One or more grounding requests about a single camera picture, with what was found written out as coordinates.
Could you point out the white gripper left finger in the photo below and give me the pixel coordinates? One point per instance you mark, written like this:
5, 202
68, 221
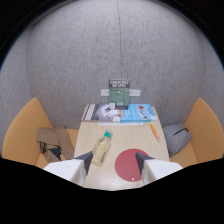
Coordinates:
71, 168

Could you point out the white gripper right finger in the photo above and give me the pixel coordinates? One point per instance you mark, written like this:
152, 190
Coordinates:
156, 168

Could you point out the blue book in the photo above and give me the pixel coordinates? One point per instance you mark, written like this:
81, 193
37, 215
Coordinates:
138, 112

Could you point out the green black upright book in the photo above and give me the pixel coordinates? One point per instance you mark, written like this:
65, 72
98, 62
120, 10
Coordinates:
119, 94

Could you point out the red round disc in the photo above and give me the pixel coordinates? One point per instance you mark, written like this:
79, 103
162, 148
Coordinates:
128, 164

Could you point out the clear bottle with green cap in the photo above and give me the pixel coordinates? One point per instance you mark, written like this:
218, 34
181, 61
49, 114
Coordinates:
101, 148

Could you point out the grey bag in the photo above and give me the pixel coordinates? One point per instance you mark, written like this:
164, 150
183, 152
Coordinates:
176, 138

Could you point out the orange marker pen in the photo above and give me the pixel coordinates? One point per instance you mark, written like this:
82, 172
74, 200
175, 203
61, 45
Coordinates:
154, 132

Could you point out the orange bench seat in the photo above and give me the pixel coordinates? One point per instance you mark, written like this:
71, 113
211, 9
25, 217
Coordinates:
200, 133
30, 133

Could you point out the white wall socket panel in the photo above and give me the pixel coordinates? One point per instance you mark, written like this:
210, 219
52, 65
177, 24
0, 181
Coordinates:
134, 92

